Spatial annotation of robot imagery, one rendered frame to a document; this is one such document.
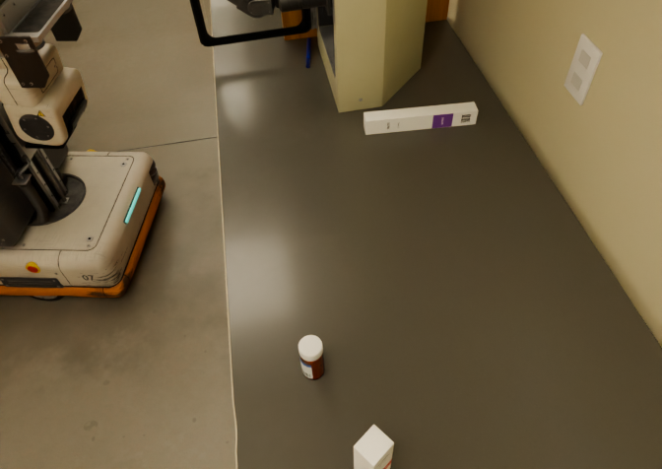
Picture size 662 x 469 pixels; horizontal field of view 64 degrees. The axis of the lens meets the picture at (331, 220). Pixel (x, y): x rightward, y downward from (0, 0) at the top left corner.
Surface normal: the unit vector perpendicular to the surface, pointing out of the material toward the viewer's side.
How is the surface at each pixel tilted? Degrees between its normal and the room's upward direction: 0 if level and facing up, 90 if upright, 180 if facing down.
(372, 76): 90
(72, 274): 90
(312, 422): 0
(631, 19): 90
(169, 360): 0
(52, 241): 0
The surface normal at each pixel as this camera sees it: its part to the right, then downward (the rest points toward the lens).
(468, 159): -0.04, -0.65
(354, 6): 0.18, 0.74
